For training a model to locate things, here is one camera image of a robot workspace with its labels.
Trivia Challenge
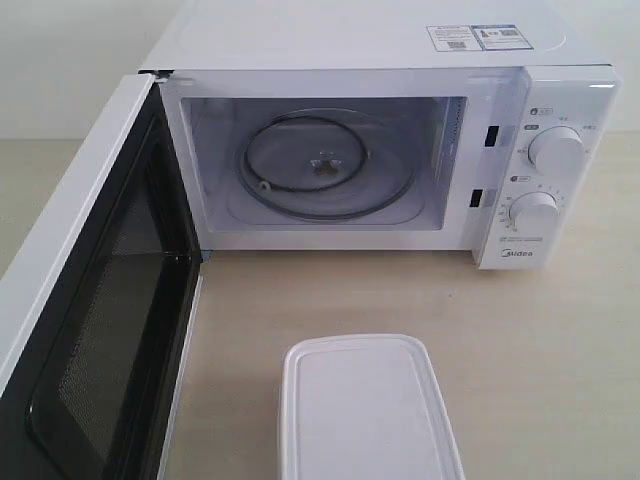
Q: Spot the lower white timer knob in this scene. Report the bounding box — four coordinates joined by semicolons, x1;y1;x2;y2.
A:
509;192;559;235

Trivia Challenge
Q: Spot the white plastic lidded container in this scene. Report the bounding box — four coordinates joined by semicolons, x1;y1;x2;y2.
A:
278;334;465;479

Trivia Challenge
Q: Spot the white microwave door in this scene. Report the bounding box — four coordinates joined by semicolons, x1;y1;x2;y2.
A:
1;73;202;479

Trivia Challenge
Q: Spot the upper white control knob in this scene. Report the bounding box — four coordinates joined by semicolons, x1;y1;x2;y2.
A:
528;126;585;173

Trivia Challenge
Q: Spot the white Midea microwave oven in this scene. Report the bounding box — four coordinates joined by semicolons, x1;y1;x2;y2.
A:
140;1;621;270

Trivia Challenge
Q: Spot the warning label sticker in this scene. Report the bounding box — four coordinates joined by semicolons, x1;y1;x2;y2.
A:
426;24;532;52

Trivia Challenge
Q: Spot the glass turntable plate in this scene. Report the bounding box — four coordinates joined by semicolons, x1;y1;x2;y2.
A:
236;108;419;222

